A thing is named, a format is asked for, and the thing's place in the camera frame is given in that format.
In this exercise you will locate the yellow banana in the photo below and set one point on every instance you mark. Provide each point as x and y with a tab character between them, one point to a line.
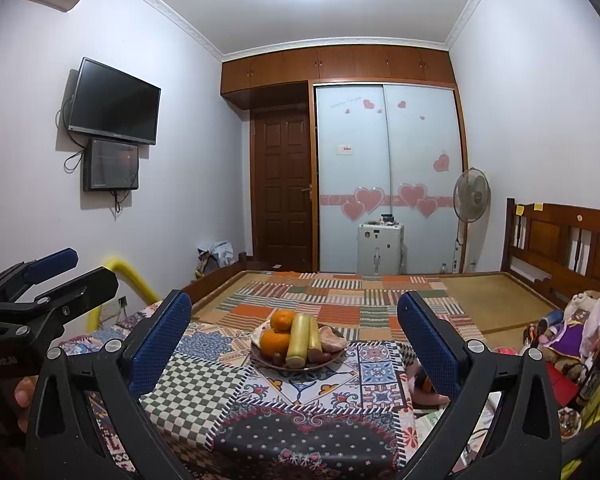
314	335
297	342

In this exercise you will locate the large orange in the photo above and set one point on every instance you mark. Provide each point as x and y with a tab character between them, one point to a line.
281	321
275	343

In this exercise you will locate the black and orange object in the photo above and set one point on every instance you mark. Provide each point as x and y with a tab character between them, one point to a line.
421	379

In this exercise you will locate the pink plush toy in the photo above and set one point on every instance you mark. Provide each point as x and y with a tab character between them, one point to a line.
421	397

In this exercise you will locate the brown wooden door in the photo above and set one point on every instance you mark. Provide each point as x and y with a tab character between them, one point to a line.
282	190

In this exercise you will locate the dark red date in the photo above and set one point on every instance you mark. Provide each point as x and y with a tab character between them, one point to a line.
325	357

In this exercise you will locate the small black wall monitor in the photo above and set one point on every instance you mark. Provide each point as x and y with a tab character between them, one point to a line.
111	165

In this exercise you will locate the dark glass bottle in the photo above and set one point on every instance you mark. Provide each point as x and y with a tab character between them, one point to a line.
596	375

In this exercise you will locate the dark brown round plate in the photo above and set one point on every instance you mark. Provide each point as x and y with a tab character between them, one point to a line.
340	354

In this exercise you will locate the wooden bed headboard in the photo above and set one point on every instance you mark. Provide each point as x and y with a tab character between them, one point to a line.
545	240

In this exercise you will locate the printed patchwork quilt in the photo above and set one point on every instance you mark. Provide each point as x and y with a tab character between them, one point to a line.
290	410

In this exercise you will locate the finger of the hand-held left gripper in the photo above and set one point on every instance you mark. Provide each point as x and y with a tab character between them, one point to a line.
90	287
55	262

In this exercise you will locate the white standing fan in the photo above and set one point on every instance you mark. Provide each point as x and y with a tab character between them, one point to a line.
472	195

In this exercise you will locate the orange striped patchwork blanket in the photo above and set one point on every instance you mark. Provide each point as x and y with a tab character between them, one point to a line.
380	310

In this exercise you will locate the black wall television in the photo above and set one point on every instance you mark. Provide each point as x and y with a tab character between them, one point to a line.
115	102

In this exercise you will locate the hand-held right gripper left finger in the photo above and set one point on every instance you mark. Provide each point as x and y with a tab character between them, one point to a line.
160	347

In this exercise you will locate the wooden overhead cabinets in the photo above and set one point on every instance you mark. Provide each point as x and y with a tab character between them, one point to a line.
340	65

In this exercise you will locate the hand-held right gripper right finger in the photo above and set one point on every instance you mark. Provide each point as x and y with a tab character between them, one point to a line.
427	347

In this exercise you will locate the plush doll with purple dress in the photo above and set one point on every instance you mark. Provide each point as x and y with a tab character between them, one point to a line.
577	322

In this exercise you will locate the person's left hand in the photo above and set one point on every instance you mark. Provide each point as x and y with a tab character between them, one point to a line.
24	396

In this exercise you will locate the tan woven bed mat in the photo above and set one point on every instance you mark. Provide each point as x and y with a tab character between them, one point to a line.
490	295

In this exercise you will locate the wooden bed footboard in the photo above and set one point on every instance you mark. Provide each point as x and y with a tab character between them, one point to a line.
215	280

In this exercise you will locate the pile of bags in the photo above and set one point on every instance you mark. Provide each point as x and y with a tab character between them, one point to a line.
217	255

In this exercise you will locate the frosted wardrobe sliding doors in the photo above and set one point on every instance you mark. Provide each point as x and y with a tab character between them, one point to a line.
390	160

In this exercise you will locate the yellow foam tube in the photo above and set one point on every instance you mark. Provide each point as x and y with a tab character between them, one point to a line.
130	275

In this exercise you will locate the white air cooler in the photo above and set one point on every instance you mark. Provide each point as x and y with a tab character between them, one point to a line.
380	250

